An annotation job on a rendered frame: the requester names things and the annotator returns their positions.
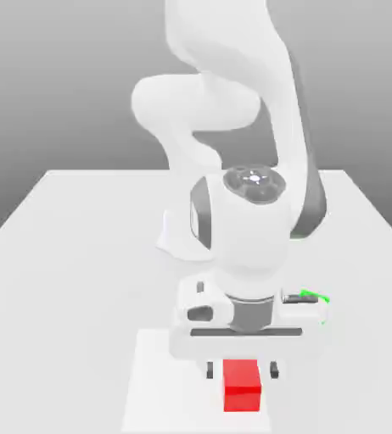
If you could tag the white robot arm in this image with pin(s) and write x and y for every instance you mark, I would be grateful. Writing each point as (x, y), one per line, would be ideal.
(250, 230)

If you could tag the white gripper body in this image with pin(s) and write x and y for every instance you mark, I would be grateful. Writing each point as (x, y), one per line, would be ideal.
(243, 346)

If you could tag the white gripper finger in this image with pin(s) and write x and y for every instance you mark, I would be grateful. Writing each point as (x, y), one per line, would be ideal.
(274, 370)
(210, 370)

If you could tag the small red cube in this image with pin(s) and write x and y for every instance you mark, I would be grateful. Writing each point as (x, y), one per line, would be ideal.
(241, 386)

